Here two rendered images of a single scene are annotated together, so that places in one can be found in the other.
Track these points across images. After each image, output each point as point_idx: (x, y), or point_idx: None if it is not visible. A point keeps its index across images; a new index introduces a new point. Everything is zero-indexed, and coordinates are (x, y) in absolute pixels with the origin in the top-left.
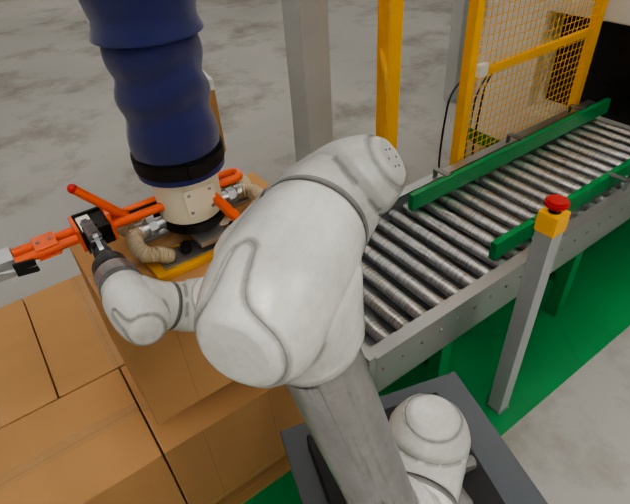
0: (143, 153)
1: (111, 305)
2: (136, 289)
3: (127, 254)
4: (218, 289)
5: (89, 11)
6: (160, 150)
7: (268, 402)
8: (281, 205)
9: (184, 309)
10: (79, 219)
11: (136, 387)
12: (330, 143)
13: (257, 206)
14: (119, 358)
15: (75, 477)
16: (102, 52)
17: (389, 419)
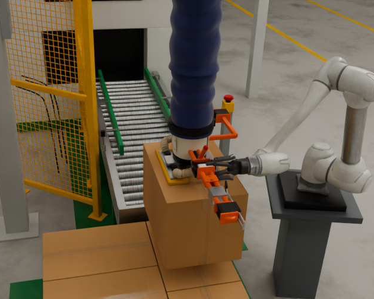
0: (206, 121)
1: (277, 161)
2: (275, 152)
3: (193, 185)
4: None
5: (205, 61)
6: (212, 115)
7: None
8: (357, 68)
9: None
10: (201, 166)
11: (188, 285)
12: (332, 61)
13: (354, 71)
14: (158, 290)
15: None
16: (201, 79)
17: (313, 158)
